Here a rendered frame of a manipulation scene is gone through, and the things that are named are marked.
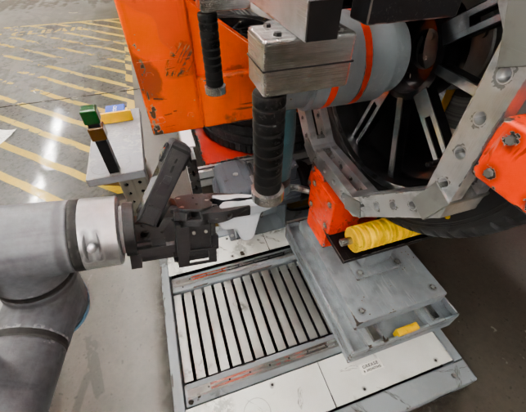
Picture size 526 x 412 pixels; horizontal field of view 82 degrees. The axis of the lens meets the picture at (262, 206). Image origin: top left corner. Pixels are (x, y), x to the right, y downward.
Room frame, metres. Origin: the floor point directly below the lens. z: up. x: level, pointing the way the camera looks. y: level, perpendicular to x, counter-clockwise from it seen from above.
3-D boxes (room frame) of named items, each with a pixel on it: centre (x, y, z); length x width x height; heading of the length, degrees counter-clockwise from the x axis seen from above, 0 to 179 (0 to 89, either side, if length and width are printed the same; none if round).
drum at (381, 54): (0.51, -0.11, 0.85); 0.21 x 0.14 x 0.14; 108
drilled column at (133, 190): (0.95, 0.52, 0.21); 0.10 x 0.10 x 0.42; 18
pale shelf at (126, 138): (0.92, 0.51, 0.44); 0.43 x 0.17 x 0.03; 18
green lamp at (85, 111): (0.73, 0.45, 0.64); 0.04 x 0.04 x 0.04; 18
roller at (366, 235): (0.45, -0.31, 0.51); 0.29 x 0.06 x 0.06; 108
